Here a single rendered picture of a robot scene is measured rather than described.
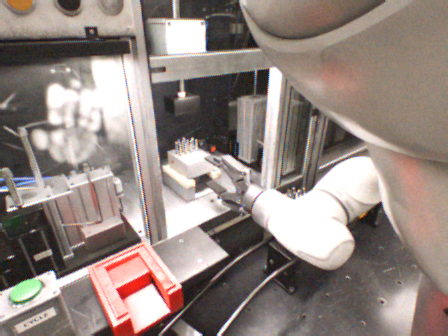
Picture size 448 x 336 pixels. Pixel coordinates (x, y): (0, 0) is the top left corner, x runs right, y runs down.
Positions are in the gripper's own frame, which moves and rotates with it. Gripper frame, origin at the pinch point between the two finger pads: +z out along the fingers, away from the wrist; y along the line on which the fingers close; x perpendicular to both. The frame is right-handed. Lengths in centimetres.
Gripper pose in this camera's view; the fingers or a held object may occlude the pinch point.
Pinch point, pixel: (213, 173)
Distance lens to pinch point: 81.6
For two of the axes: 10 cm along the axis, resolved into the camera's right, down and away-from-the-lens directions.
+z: -6.1, -3.7, 7.0
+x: -7.9, 2.9, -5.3
